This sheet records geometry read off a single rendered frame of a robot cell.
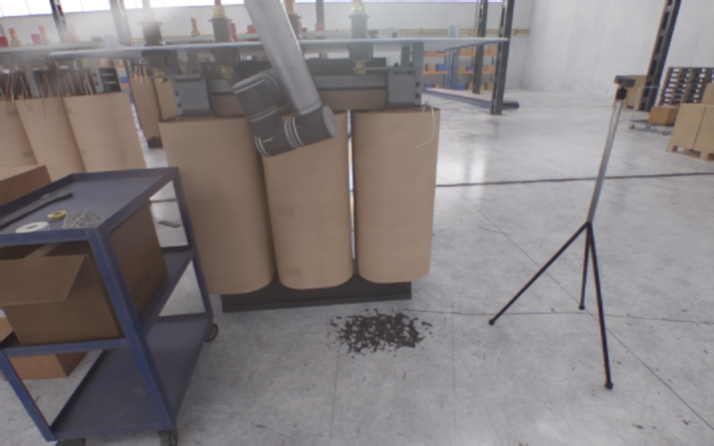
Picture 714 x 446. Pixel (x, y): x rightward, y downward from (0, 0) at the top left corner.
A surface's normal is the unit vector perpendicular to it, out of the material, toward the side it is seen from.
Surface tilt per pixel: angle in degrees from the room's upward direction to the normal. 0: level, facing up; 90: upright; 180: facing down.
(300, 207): 90
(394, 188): 90
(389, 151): 90
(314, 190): 90
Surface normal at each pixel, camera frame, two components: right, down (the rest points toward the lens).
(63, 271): 0.03, -0.65
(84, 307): 0.12, 0.40
